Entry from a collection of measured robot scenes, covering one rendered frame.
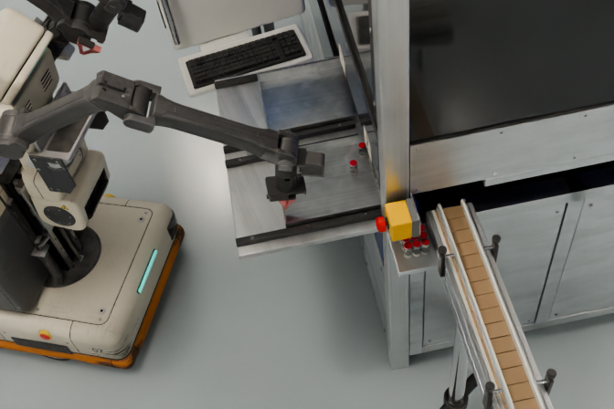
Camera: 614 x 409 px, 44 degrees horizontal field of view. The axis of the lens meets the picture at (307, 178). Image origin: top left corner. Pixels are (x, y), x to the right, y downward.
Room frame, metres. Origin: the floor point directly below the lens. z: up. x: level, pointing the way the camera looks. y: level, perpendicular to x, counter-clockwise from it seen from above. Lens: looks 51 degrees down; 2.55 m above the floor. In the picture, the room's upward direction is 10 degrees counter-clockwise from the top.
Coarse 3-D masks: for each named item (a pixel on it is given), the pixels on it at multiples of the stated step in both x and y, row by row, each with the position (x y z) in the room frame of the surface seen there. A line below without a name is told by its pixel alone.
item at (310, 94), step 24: (264, 72) 1.79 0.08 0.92; (288, 72) 1.79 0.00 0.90; (312, 72) 1.79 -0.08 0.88; (336, 72) 1.77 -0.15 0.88; (264, 96) 1.72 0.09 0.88; (288, 96) 1.70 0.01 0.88; (312, 96) 1.68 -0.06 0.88; (336, 96) 1.66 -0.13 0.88; (288, 120) 1.60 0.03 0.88; (312, 120) 1.58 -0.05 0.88; (336, 120) 1.54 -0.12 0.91
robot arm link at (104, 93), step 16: (96, 80) 1.28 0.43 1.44; (112, 80) 1.28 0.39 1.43; (128, 80) 1.29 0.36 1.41; (80, 96) 1.27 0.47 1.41; (96, 96) 1.23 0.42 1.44; (112, 96) 1.24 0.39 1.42; (128, 96) 1.25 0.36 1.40; (144, 96) 1.27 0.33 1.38; (16, 112) 1.40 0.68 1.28; (32, 112) 1.35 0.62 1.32; (48, 112) 1.30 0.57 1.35; (64, 112) 1.28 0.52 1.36; (80, 112) 1.27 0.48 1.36; (96, 112) 1.26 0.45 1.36; (112, 112) 1.23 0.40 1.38; (128, 112) 1.23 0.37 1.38; (144, 112) 1.23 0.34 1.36; (16, 128) 1.33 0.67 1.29; (32, 128) 1.31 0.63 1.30; (48, 128) 1.30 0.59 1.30; (0, 144) 1.31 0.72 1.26; (16, 144) 1.30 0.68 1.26
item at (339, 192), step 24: (312, 144) 1.45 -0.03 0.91; (336, 144) 1.45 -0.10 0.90; (336, 168) 1.37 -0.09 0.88; (360, 168) 1.36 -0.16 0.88; (312, 192) 1.30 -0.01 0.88; (336, 192) 1.29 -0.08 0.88; (360, 192) 1.28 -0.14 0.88; (288, 216) 1.23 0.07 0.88; (312, 216) 1.19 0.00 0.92; (336, 216) 1.19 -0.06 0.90
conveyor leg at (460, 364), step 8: (456, 328) 0.94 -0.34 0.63; (456, 336) 0.94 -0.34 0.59; (456, 344) 0.94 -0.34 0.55; (456, 352) 0.93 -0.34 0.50; (464, 352) 0.92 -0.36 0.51; (456, 360) 0.93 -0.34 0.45; (464, 360) 0.92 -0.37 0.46; (456, 368) 0.93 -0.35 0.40; (464, 368) 0.92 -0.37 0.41; (456, 376) 0.93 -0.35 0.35; (464, 376) 0.92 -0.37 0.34; (456, 384) 0.92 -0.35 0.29; (464, 384) 0.93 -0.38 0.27; (456, 392) 0.92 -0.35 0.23; (464, 392) 0.93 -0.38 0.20; (456, 400) 0.92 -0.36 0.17
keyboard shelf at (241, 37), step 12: (228, 36) 2.14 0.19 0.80; (240, 36) 2.13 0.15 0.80; (264, 36) 2.10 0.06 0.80; (300, 36) 2.06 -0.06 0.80; (204, 48) 2.09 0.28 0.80; (216, 48) 2.07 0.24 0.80; (180, 60) 2.04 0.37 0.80; (300, 60) 1.94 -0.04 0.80; (252, 72) 1.92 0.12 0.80; (192, 84) 1.91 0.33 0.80; (192, 96) 1.87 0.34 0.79
